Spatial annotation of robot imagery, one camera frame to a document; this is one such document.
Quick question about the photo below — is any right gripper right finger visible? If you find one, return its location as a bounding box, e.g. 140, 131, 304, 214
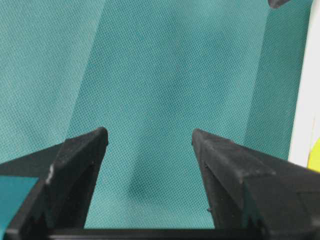
191, 128, 320, 240

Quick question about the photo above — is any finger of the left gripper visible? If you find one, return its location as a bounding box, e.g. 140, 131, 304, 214
267, 0, 290, 9

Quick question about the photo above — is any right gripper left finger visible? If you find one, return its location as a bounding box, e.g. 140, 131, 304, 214
0, 126, 109, 240

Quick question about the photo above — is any yellow tape roll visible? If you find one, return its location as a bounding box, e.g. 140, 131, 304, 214
307, 139, 320, 173

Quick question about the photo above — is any white plastic tray case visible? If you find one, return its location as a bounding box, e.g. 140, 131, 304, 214
288, 0, 320, 168

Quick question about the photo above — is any green table cloth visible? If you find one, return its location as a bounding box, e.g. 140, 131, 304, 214
0, 0, 312, 229

